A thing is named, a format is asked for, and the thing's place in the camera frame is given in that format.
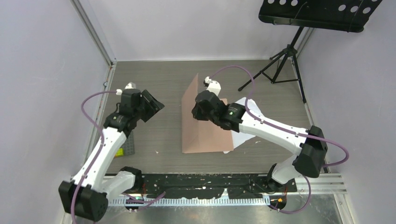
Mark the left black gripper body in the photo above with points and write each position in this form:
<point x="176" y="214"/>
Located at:
<point x="137" y="111"/>

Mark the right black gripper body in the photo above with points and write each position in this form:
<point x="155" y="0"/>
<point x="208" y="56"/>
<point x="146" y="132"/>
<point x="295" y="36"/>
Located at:
<point x="200" y="114"/>

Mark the pink paper folder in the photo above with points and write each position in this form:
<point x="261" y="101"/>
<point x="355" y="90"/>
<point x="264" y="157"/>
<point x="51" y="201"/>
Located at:
<point x="201" y="136"/>

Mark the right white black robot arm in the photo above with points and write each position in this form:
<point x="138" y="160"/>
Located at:
<point x="306" y="145"/>

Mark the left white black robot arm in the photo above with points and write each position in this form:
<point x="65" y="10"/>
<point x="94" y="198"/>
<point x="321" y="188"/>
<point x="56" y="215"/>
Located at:
<point x="86" y="195"/>

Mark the dark grey building plate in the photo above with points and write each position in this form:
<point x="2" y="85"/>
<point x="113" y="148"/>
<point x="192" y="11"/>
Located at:
<point x="128" y="146"/>

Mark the yellow green toy brick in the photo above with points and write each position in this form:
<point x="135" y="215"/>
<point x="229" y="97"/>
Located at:
<point x="119" y="153"/>

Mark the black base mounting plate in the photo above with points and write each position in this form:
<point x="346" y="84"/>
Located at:
<point x="207" y="186"/>

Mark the black music stand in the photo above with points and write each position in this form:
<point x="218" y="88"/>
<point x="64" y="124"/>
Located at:
<point x="340" y="15"/>

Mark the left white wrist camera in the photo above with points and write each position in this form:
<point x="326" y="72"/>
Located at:
<point x="130" y="85"/>

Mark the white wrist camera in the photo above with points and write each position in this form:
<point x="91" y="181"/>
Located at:
<point x="130" y="85"/>
<point x="212" y="86"/>

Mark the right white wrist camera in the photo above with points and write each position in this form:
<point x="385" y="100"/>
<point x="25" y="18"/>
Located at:
<point x="212" y="86"/>

